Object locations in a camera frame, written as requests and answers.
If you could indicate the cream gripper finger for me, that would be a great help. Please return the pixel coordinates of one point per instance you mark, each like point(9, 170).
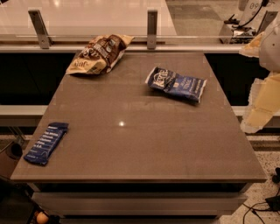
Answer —
point(263, 103)
point(254, 48)

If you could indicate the blue chip bag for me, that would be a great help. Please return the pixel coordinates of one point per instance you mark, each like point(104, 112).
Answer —
point(176, 84)

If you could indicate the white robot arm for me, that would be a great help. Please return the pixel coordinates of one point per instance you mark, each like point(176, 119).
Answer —
point(270, 55)

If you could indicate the brown chip bag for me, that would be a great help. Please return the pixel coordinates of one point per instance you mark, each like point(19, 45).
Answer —
point(100, 55)

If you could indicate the blue rxbar blueberry bar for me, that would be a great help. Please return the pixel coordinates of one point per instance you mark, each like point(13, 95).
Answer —
point(41, 151)

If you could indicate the metal railing bar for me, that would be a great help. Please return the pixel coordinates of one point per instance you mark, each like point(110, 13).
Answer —
point(75, 44)

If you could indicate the orange ball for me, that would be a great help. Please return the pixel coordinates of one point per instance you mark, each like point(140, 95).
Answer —
point(42, 218)

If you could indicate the black round bin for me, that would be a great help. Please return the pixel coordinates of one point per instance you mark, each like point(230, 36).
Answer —
point(14, 151)

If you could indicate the robot base with cables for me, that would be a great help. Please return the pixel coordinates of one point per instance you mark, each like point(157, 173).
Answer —
point(241, 31)

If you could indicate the right metal rail bracket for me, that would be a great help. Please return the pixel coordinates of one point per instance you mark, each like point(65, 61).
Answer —
point(268, 17)

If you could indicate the metal rail bracket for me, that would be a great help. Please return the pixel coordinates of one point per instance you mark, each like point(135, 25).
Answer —
point(152, 25)
point(40, 28)
point(268, 17)

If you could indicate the black power adapter with cable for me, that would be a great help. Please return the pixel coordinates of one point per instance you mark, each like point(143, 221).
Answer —
point(273, 205)

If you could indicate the middle metal rail bracket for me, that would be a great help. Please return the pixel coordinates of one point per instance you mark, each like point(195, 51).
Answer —
point(152, 25)

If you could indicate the left metal rail bracket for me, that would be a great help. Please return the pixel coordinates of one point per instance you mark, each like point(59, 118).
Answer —
point(40, 28)

